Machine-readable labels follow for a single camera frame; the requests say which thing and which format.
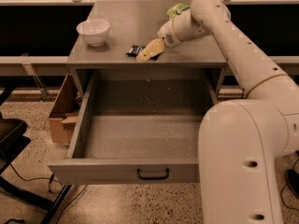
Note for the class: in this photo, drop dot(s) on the black drawer handle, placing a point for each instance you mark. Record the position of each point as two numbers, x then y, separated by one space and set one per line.
152 175

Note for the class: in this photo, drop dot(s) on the cardboard box on floor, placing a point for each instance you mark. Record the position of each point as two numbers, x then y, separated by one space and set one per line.
64 113

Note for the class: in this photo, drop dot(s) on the grey cabinet table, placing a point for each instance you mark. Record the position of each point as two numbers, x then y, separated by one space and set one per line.
136 22

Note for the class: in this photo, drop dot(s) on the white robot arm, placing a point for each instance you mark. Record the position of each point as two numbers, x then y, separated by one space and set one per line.
239 140

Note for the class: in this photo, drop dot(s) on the dark blue rxbar wrapper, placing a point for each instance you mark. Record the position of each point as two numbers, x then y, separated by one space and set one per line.
134 50

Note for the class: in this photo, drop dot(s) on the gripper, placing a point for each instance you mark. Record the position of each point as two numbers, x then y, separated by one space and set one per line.
166 34

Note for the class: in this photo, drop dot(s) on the black chair frame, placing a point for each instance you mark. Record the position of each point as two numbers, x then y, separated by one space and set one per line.
30 169

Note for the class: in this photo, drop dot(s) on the black stand base right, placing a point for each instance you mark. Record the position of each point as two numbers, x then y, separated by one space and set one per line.
292 180

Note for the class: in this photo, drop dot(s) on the green chip bag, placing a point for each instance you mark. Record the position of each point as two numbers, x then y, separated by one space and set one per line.
176 10

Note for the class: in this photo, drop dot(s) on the white ceramic bowl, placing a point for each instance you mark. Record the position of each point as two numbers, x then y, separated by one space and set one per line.
94 32

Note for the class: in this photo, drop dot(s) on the open grey top drawer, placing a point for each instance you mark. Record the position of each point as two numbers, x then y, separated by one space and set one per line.
136 123

